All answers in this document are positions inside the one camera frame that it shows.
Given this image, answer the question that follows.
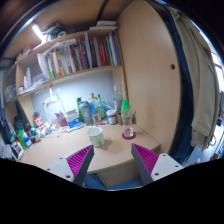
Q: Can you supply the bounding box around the grey shaker bottle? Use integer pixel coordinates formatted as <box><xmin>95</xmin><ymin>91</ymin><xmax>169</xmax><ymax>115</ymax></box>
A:
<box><xmin>80</xmin><ymin>101</ymin><xmax>93</xmax><ymax>126</ymax></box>

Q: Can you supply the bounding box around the clear glass bottle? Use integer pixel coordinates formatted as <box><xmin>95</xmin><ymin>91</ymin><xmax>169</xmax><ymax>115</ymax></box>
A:
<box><xmin>114</xmin><ymin>86</ymin><xmax>123</xmax><ymax>111</ymax></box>

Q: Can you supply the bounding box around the brown ceramic mug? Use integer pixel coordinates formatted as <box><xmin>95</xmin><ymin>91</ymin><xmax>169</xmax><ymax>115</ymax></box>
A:
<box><xmin>117</xmin><ymin>111</ymin><xmax>123</xmax><ymax>126</ymax></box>

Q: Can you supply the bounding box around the jar with white lid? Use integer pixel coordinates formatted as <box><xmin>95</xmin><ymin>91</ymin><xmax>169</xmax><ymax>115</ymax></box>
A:
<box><xmin>106</xmin><ymin>109</ymin><xmax>117</xmax><ymax>125</ymax></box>

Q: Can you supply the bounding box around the red white canister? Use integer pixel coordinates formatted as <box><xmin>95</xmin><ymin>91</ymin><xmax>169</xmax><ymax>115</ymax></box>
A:
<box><xmin>34</xmin><ymin>115</ymin><xmax>44</xmax><ymax>130</ymax></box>

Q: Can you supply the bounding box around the row of books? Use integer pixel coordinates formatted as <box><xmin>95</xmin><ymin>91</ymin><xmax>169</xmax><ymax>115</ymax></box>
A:
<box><xmin>37</xmin><ymin>31</ymin><xmax>121</xmax><ymax>80</ymax></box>

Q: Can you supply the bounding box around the white paper cup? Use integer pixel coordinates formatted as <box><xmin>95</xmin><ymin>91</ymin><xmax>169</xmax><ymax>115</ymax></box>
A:
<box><xmin>87</xmin><ymin>126</ymin><xmax>104</xmax><ymax>147</ymax></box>

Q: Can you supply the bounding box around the blue white tissue box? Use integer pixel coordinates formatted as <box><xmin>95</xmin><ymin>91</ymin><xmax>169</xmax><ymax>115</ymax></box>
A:
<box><xmin>65</xmin><ymin>109</ymin><xmax>82</xmax><ymax>128</ymax></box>

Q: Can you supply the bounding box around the clear bottle green cap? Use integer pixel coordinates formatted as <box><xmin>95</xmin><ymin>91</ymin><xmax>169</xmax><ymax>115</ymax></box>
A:
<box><xmin>121</xmin><ymin>100</ymin><xmax>134</xmax><ymax>136</ymax></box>

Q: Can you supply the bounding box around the magenta snack bag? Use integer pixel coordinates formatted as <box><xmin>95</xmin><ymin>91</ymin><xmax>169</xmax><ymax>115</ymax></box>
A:
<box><xmin>56</xmin><ymin>112</ymin><xmax>68</xmax><ymax>127</ymax></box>

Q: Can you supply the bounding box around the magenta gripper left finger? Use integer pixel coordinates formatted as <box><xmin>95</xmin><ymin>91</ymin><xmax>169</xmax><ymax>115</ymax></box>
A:
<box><xmin>45</xmin><ymin>144</ymin><xmax>95</xmax><ymax>187</ymax></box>

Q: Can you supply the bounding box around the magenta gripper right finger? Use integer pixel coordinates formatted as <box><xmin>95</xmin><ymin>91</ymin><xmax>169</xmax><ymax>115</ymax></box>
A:
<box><xmin>130</xmin><ymin>143</ymin><xmax>185</xmax><ymax>186</ymax></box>

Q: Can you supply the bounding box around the ceiling light tube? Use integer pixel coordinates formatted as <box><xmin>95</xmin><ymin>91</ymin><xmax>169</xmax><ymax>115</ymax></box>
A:
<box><xmin>32</xmin><ymin>24</ymin><xmax>45</xmax><ymax>42</ymax></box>

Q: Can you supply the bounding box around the dark green bottle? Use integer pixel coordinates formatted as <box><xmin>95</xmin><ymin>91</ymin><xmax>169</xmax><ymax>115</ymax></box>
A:
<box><xmin>77</xmin><ymin>97</ymin><xmax>83</xmax><ymax>122</ymax></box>

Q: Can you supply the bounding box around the red round coaster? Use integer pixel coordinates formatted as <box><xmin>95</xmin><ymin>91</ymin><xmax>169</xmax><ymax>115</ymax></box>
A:
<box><xmin>122</xmin><ymin>132</ymin><xmax>136</xmax><ymax>140</ymax></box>

